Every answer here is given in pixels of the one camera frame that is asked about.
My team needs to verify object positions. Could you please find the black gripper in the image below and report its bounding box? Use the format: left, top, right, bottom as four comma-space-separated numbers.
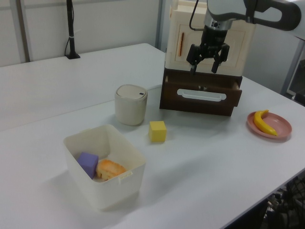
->
186, 25, 231, 75

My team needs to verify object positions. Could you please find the brown drawer with white handle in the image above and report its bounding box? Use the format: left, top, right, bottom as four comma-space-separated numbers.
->
159, 72, 243, 117

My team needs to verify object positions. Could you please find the wooden drawer cabinet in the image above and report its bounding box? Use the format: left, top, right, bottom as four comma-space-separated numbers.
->
165, 0, 257, 77

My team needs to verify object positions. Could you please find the yellow banana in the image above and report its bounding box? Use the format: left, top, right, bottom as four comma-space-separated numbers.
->
253, 109, 278, 137

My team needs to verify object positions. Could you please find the grey metal rack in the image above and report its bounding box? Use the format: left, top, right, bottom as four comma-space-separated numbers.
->
281, 38, 305, 107

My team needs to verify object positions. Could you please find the yellow cube block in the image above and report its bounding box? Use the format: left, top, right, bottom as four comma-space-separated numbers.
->
148, 120, 167, 143

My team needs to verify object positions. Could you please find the beige lidded trash can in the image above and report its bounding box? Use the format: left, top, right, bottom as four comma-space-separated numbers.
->
114, 84, 148, 126

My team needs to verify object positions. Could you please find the pink plate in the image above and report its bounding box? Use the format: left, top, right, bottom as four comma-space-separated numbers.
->
246, 111, 293, 143

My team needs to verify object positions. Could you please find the orange toy bread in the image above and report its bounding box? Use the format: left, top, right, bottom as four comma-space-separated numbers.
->
96, 159, 127, 181

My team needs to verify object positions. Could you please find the purple cube block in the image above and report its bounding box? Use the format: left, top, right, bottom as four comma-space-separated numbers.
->
77, 152, 99, 180

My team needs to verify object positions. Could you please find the white plastic bin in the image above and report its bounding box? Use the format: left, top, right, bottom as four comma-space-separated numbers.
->
63, 124, 147, 212

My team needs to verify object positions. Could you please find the black equipment under table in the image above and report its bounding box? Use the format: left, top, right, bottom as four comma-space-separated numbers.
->
261, 175, 305, 229

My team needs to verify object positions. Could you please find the orange cabinet door handle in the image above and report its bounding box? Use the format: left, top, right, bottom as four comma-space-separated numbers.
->
178, 31, 185, 57

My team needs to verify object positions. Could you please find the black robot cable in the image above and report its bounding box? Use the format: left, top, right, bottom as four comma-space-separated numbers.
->
189, 0, 205, 31

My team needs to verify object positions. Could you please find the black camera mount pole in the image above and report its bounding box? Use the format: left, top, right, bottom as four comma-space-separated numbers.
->
64, 0, 81, 60

